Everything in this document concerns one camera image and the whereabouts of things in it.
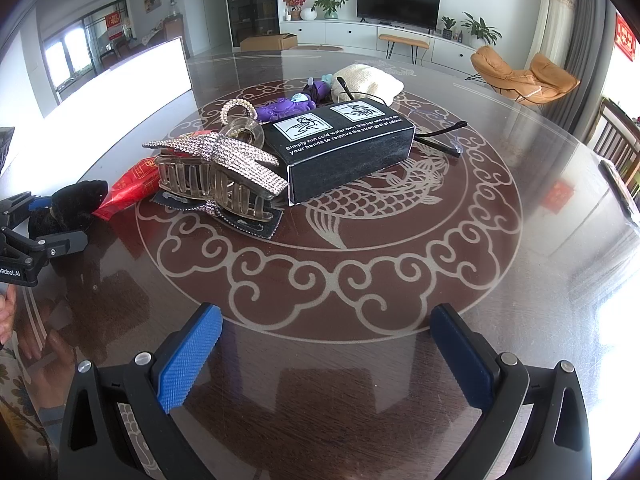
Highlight grey curtain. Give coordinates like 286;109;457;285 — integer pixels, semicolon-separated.
560;0;621;146

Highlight black printed cardboard box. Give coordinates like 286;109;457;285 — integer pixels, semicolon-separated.
260;101;417;207

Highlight black framed glasses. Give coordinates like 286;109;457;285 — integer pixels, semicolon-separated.
335;76;468;157

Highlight green potted plant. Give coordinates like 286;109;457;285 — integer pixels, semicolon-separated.
312;0;349;20

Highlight floral patterned clothing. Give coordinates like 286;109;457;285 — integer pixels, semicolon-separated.
0;347;58;480

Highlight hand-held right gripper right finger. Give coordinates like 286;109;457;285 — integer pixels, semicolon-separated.
429;304;618;480

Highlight black television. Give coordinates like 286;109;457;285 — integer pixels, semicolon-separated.
356;0;442;29

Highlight orange bench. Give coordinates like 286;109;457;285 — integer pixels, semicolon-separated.
378;33;431;67

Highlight person's left hand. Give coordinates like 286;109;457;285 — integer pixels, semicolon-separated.
0;290;17;348

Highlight white television cabinet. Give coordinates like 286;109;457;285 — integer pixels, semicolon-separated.
279;17;481;68

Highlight covered standing air conditioner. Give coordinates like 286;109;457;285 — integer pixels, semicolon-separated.
532;0;578;61

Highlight dark glass display cabinet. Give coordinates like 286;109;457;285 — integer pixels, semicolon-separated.
223;0;279;51

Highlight red door decoration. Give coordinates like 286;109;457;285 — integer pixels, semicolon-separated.
106;7;126;41

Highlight dark patterned glass desktop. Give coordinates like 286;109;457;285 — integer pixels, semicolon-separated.
0;42;640;480

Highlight rhinestone bow hair clip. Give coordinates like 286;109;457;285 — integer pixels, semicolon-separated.
142;131;290;196

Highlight large leafy potted plant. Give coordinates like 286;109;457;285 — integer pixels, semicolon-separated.
460;11;502;47

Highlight red wall hanging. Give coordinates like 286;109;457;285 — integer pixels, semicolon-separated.
615;12;638;61

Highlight translucent brown hair claw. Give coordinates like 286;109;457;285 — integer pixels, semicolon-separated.
154;155;281;223

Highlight purple and teal toy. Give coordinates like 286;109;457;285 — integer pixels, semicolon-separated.
257;74;333;122

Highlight wooden chair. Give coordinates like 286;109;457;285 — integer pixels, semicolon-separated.
582;97;640;196

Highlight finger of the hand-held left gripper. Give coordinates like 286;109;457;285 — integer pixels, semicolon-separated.
0;192;53;226
2;229;88;261

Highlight black remote control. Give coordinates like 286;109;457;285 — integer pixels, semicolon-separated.
600;158;640;233

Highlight orange lounge chair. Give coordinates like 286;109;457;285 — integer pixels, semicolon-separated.
465;45;581;107

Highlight small black fuzzy scrunchie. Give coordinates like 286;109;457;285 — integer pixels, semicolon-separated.
27;179;109;241

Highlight red packet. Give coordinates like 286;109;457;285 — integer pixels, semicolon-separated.
91;131;216;222

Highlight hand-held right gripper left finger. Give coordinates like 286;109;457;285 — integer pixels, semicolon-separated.
57;302;224;480

